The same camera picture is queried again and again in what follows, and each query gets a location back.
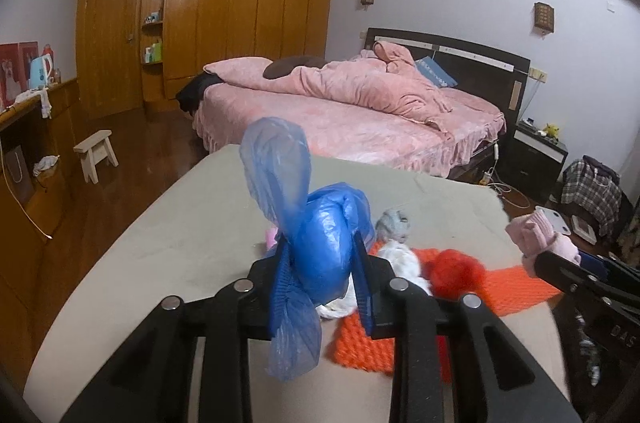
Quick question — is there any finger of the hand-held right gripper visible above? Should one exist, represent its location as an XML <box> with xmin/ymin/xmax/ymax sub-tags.
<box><xmin>580</xmin><ymin>253</ymin><xmax>640</xmax><ymax>298</ymax></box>
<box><xmin>522</xmin><ymin>250</ymin><xmax>640</xmax><ymax>321</ymax></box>

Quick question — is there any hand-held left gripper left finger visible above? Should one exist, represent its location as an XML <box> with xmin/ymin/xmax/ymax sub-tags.
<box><xmin>60</xmin><ymin>239</ymin><xmax>302</xmax><ymax>423</ymax></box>

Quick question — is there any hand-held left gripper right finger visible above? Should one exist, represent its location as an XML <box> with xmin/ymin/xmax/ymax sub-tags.
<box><xmin>352</xmin><ymin>234</ymin><xmax>585</xmax><ymax>423</ymax></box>

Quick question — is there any pink cloth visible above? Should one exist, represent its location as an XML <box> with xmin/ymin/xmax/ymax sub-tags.
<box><xmin>505</xmin><ymin>208</ymin><xmax>583</xmax><ymax>276</ymax></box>

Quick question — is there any orange foam net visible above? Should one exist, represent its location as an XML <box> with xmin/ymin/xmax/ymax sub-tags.
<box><xmin>327</xmin><ymin>245</ymin><xmax>563</xmax><ymax>376</ymax></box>

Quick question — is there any blue plastic bag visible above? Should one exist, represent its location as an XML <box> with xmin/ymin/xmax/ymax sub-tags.
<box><xmin>239</xmin><ymin>117</ymin><xmax>376</xmax><ymax>381</ymax></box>

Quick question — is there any white crumpled tissue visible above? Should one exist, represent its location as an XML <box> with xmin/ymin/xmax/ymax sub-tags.
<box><xmin>316</xmin><ymin>239</ymin><xmax>433</xmax><ymax>320</ymax></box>

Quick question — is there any square scale with brown centre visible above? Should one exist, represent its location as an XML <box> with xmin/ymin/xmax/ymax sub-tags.
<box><xmin>570</xmin><ymin>215</ymin><xmax>599</xmax><ymax>247</ymax></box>

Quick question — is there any white bathroom scale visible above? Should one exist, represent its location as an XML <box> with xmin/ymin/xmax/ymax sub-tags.
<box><xmin>535</xmin><ymin>205</ymin><xmax>574</xmax><ymax>236</ymax></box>

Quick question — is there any grey sock ball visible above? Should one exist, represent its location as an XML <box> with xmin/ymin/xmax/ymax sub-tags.
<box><xmin>375</xmin><ymin>209</ymin><xmax>411</xmax><ymax>244</ymax></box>

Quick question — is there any plaid bag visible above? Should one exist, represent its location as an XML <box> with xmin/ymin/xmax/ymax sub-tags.
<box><xmin>560</xmin><ymin>155</ymin><xmax>633</xmax><ymax>239</ymax></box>

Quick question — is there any dark nightstand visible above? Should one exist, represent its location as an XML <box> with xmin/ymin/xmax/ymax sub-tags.
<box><xmin>502</xmin><ymin>120</ymin><xmax>569</xmax><ymax>204</ymax></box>

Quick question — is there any beige tablecloth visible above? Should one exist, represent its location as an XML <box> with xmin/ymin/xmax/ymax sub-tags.
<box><xmin>22</xmin><ymin>143</ymin><xmax>568</xmax><ymax>423</ymax></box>

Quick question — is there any bed with pink bedding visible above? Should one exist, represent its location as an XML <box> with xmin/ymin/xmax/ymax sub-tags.
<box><xmin>192</xmin><ymin>80</ymin><xmax>507</xmax><ymax>178</ymax></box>

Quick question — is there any pink duvet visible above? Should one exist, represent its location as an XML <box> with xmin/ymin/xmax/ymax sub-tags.
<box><xmin>202</xmin><ymin>42</ymin><xmax>456</xmax><ymax>134</ymax></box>

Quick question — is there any black cloth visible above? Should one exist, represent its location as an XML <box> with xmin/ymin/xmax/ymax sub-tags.
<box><xmin>175</xmin><ymin>73</ymin><xmax>221</xmax><ymax>114</ymax></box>

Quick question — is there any blue pillow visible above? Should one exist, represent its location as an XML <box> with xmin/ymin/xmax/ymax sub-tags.
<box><xmin>414</xmin><ymin>55</ymin><xmax>458</xmax><ymax>88</ymax></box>

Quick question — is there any brown cushion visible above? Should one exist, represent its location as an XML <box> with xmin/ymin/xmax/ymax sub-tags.
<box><xmin>263</xmin><ymin>55</ymin><xmax>328</xmax><ymax>81</ymax></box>

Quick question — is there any small wooden stool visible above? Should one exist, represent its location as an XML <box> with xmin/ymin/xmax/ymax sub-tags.
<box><xmin>73</xmin><ymin>129</ymin><xmax>120</xmax><ymax>184</ymax></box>

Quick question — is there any wooden side cabinet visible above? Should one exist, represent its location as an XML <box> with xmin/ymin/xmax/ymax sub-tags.
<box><xmin>0</xmin><ymin>75</ymin><xmax>82</xmax><ymax>354</ymax></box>

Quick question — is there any white crumpled cloth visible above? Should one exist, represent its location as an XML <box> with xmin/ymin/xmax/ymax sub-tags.
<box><xmin>32</xmin><ymin>155</ymin><xmax>61</xmax><ymax>178</ymax></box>

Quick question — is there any wooden wardrobe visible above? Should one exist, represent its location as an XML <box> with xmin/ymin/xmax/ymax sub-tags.
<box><xmin>69</xmin><ymin>0</ymin><xmax>337</xmax><ymax>118</ymax></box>

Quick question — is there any blue kettle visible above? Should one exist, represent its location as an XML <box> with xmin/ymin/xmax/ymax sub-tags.
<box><xmin>28</xmin><ymin>55</ymin><xmax>55</xmax><ymax>88</ymax></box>

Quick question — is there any red gift bag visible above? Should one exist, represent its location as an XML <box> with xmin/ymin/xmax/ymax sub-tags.
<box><xmin>0</xmin><ymin>42</ymin><xmax>40</xmax><ymax>108</ymax></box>

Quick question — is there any white power strip with cables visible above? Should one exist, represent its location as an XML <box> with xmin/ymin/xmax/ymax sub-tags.
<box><xmin>482</xmin><ymin>143</ymin><xmax>532</xmax><ymax>210</ymax></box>

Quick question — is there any dark wooden bed frame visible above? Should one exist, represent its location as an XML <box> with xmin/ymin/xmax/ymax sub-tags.
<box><xmin>364</xmin><ymin>28</ymin><xmax>532</xmax><ymax>181</ymax></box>

